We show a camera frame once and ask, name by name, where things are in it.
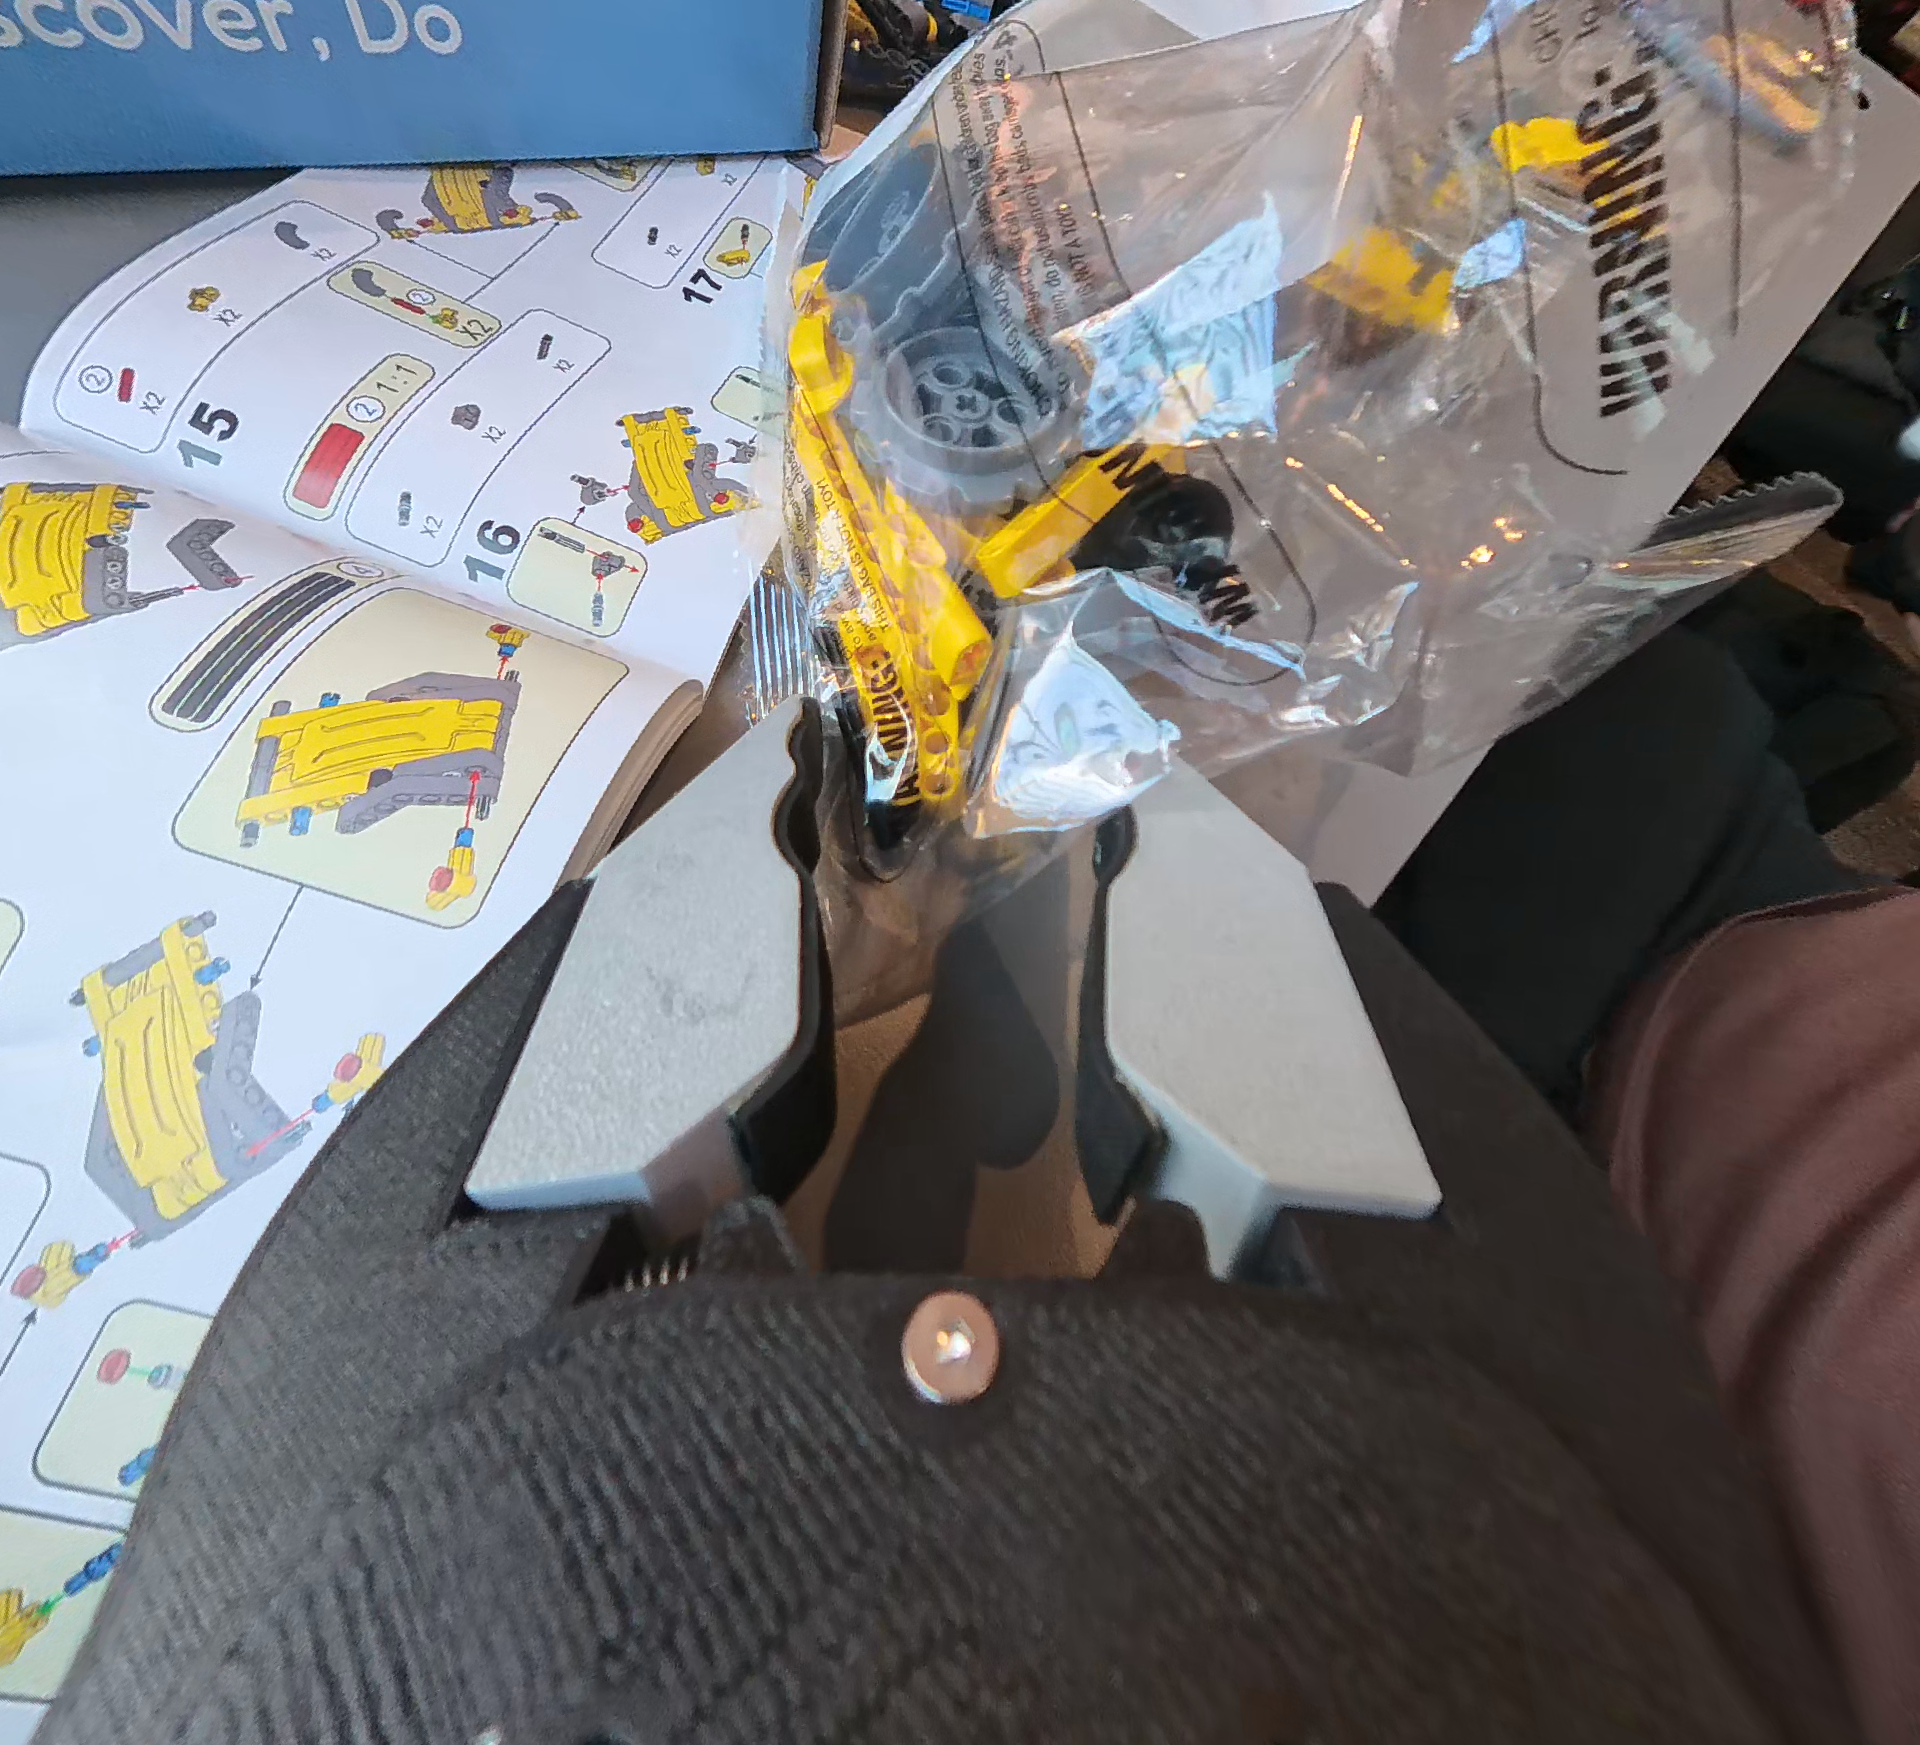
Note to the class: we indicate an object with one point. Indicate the black backpack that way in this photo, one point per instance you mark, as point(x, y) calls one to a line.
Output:
point(1831, 425)

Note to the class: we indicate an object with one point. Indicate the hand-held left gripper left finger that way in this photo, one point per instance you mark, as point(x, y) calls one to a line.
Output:
point(648, 1026)

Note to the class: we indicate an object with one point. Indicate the clear bag of wheel parts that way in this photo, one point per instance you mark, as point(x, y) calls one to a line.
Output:
point(1261, 367)

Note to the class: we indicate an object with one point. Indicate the grey desk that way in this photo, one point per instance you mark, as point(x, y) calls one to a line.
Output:
point(90, 245)

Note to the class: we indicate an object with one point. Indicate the blue cardboard box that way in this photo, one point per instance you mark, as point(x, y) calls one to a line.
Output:
point(391, 6)

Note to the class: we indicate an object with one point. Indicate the building instruction booklet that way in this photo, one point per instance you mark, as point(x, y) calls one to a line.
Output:
point(301, 726)

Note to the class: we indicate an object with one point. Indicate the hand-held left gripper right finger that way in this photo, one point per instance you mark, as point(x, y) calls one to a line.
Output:
point(1261, 1026)

